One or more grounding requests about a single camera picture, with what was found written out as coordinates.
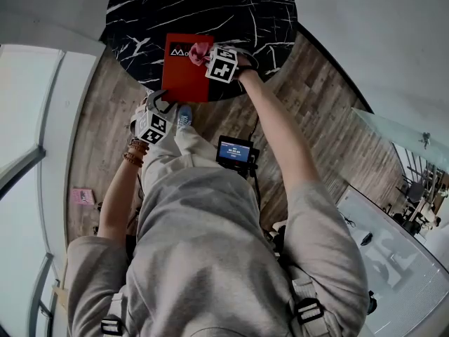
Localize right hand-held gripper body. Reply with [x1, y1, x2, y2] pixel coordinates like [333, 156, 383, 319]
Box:
[204, 46, 261, 84]

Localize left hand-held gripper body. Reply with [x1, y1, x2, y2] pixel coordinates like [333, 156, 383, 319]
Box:
[135, 89, 178, 145]

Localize pink cloth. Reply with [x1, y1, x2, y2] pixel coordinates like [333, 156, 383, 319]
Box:
[189, 41, 213, 67]

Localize red book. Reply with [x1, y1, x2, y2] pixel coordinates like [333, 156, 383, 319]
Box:
[161, 32, 215, 104]

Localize person's left forearm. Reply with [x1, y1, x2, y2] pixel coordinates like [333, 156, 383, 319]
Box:
[97, 139, 149, 239]

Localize person's right forearm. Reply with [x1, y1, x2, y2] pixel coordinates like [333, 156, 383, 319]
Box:
[237, 69, 321, 198]

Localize pink book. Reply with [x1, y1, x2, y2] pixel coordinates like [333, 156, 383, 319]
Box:
[70, 187, 96, 207]

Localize person's left hand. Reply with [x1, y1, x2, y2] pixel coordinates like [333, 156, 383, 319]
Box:
[130, 98, 150, 135]

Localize blue sneaker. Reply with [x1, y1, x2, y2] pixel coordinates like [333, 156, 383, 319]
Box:
[175, 104, 194, 130]

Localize beige trousers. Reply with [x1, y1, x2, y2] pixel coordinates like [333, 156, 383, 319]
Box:
[139, 124, 220, 191]

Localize black monitor with blue screen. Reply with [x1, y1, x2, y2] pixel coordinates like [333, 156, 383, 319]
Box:
[215, 135, 261, 179]

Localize grey sweatshirt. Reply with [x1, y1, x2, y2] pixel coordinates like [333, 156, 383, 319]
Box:
[64, 166, 370, 337]

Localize glass partition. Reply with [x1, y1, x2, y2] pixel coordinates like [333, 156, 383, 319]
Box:
[351, 107, 449, 172]

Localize grey office chair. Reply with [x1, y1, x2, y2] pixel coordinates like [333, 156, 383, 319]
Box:
[395, 182, 426, 204]

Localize white desk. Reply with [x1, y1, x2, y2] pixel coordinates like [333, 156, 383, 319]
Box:
[335, 184, 449, 337]

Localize brown bead bracelet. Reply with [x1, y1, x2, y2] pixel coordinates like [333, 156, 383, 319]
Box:
[121, 151, 145, 169]
[128, 138, 151, 153]

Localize white window frame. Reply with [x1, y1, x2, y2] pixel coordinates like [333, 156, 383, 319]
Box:
[0, 43, 107, 333]

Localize backpack strap with black buckle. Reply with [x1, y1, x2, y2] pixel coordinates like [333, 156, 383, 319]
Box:
[100, 292, 124, 337]
[289, 275, 336, 337]

